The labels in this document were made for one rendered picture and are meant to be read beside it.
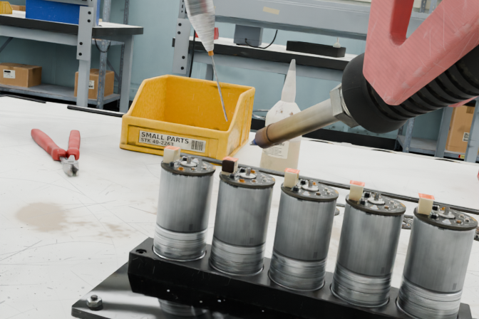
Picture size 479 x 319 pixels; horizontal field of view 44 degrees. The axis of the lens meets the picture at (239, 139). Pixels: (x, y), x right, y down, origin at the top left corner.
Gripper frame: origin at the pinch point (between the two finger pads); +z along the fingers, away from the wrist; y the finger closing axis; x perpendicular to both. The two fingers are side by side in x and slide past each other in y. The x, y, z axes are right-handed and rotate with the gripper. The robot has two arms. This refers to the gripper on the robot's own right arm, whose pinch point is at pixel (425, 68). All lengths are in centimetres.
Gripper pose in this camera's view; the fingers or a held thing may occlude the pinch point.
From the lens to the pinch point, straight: 16.6
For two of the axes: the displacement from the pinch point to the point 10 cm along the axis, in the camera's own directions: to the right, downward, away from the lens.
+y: -8.7, 0.0, -4.9
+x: 3.6, 6.8, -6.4
